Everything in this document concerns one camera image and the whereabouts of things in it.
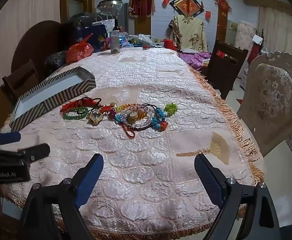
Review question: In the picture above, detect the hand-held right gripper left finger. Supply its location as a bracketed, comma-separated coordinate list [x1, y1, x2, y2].
[18, 153, 104, 240]

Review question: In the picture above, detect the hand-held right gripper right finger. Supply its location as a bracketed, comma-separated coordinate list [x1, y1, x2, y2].
[194, 153, 281, 240]

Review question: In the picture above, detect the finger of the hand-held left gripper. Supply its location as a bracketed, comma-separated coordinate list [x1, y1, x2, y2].
[16, 143, 51, 162]
[0, 131, 22, 145]

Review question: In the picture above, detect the cream fan tassel ornament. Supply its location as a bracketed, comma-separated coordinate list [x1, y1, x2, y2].
[176, 131, 230, 165]

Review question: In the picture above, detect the striped cardboard box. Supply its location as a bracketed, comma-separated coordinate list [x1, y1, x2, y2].
[9, 66, 96, 132]

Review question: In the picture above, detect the red tassel knot ornament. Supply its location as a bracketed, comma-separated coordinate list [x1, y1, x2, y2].
[60, 99, 116, 117]

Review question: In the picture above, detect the gold toad charm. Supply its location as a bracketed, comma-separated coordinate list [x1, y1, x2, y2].
[86, 110, 104, 125]

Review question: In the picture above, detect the multicolour bead bracelet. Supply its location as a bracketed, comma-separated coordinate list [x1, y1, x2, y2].
[114, 103, 149, 120]

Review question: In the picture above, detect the turquoise bead bracelet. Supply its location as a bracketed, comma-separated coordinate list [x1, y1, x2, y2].
[152, 107, 169, 132]

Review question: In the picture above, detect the green flower bead bracelet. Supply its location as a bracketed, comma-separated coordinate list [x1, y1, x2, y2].
[164, 102, 179, 117]

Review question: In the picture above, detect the clear crystal bead bracelet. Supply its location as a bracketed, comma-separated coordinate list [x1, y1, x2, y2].
[121, 105, 159, 131]

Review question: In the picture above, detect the dark wooden chair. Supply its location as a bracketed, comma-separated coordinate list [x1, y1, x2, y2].
[2, 59, 40, 100]
[206, 39, 249, 100]

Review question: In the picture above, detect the small black plastic bag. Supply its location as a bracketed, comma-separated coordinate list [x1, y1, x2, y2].
[44, 51, 67, 74]

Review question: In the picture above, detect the round dark wooden board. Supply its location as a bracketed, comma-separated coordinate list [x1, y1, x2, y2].
[11, 21, 69, 80]

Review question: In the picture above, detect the cream ornate floral chair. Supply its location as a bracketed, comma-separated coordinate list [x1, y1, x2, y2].
[237, 51, 292, 158]

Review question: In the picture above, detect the red plastic bag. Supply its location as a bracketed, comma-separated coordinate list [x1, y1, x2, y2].
[66, 33, 94, 63]

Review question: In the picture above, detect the purple cloth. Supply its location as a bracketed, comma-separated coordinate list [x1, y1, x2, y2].
[178, 51, 211, 70]

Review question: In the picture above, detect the large black plastic bag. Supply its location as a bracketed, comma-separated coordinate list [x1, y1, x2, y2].
[61, 12, 99, 43]

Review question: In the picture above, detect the blue shopping bag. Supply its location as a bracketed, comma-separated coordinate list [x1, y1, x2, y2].
[83, 25, 107, 53]

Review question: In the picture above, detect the clear glass jar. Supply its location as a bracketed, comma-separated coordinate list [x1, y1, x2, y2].
[110, 30, 120, 55]

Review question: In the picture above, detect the red gift bag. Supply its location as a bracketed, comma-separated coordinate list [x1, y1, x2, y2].
[248, 42, 260, 63]

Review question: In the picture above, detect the white paper gift bag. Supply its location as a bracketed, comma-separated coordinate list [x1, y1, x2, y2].
[92, 12, 115, 37]

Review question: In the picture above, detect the clear plastic bag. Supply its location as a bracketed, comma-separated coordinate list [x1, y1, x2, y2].
[136, 34, 155, 47]

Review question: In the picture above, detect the cream floral hanging cloth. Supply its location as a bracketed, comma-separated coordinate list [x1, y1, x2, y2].
[169, 14, 208, 52]

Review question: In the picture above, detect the floral appliance cover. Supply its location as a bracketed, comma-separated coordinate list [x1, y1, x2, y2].
[236, 20, 258, 50]

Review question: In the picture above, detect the metal basin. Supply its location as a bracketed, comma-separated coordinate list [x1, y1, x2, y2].
[96, 0, 123, 14]

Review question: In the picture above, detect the cream curtain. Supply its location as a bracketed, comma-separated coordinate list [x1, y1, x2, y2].
[258, 5, 292, 63]

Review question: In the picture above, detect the diamond framed red wall decoration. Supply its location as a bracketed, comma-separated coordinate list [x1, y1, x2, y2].
[169, 0, 204, 18]

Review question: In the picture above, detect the small red knot wall decoration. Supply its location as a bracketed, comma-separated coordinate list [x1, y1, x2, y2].
[215, 0, 233, 18]

